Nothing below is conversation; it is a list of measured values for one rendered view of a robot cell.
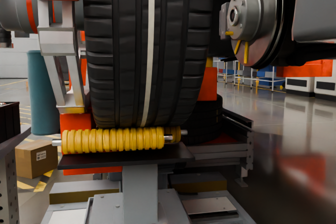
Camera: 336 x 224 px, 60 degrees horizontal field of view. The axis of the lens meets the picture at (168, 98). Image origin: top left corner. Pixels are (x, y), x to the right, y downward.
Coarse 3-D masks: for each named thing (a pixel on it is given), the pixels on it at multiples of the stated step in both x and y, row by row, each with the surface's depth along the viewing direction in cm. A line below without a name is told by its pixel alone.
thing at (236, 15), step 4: (232, 8) 92; (236, 8) 89; (232, 12) 94; (236, 12) 89; (228, 16) 95; (232, 16) 92; (236, 16) 89; (232, 20) 94; (236, 20) 90; (232, 24) 92; (236, 24) 91
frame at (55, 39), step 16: (48, 0) 54; (48, 16) 53; (64, 16) 54; (48, 32) 53; (64, 32) 54; (80, 32) 104; (48, 48) 55; (64, 48) 55; (80, 48) 102; (48, 64) 58; (80, 64) 101; (80, 80) 64; (64, 96) 68; (80, 96) 67; (64, 112) 71; (80, 112) 72
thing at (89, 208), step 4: (176, 192) 120; (88, 200) 113; (92, 200) 116; (180, 200) 113; (88, 204) 110; (88, 208) 110; (184, 208) 107; (88, 212) 109; (88, 216) 106; (188, 216) 102; (84, 220) 99; (88, 220) 103
